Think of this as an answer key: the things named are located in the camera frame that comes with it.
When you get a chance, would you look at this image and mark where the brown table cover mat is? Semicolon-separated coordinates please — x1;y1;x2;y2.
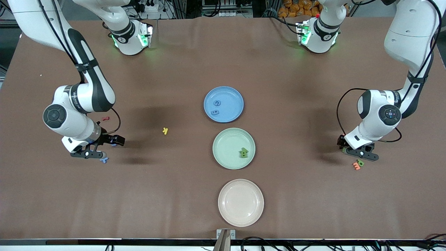
0;16;446;241

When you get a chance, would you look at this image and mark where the pale green round plate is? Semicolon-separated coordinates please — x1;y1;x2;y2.
212;128;256;170

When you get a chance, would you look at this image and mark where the base connector box green light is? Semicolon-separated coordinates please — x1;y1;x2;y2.
295;21;312;45
139;22;154;48

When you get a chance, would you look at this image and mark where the blue round plate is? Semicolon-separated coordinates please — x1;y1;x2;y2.
203;86;244;123

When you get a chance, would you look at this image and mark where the beige round plate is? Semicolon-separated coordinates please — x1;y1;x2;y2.
218;179;264;227

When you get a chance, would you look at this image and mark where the white power strip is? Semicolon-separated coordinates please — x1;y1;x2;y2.
208;10;244;17
138;0;158;13

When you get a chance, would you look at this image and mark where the bag of oranges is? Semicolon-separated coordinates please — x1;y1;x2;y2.
279;0;322;18

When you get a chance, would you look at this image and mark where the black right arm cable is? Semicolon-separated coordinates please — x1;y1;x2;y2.
37;0;121;135

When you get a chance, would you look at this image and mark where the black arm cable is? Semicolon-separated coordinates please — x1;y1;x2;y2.
337;0;442;143
37;0;121;135

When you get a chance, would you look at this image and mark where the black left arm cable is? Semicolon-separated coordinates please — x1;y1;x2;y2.
337;0;442;143

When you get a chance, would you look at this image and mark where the black table edge rail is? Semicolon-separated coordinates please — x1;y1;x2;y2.
0;239;446;246

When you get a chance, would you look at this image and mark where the black cable tangle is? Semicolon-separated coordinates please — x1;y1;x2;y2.
240;236;446;251

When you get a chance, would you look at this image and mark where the grey metal bracket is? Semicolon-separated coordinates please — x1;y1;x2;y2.
217;229;236;251

